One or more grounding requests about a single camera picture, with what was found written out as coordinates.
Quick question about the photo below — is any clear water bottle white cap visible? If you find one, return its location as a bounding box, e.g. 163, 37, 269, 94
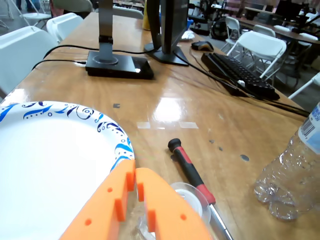
254, 101, 320, 221

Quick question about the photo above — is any black computer mouse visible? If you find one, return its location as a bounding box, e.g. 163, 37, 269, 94
191, 40, 215, 53

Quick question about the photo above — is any red black screwdriver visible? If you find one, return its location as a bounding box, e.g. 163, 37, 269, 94
167, 138, 235, 240

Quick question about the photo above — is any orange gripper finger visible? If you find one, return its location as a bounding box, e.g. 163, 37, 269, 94
135, 167, 213, 240
58, 159, 137, 240

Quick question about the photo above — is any black keyboard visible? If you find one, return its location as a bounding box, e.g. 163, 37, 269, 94
201, 52, 281, 101

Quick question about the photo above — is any white paper plate blue floral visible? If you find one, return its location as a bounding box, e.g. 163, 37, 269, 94
0, 100, 136, 240

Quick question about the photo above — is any thin mouse cable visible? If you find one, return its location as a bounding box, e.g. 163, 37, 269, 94
188, 47, 241, 88

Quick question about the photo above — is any black computer monitor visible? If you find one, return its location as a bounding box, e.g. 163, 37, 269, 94
143, 0, 190, 67

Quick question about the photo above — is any clear tape strip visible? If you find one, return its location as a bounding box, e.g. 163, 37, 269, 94
178, 121, 199, 130

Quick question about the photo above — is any brown folding table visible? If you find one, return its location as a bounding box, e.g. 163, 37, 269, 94
237, 17, 320, 46

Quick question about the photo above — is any white folding chair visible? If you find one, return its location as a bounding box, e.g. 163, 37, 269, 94
0, 25, 59, 101
19, 0, 52, 28
224, 16, 241, 51
46, 12, 85, 44
112, 6, 145, 20
252, 24, 277, 38
287, 72, 320, 100
226, 30, 288, 86

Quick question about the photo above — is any black monitor cable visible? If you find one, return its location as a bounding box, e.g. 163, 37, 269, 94
173, 46, 311, 118

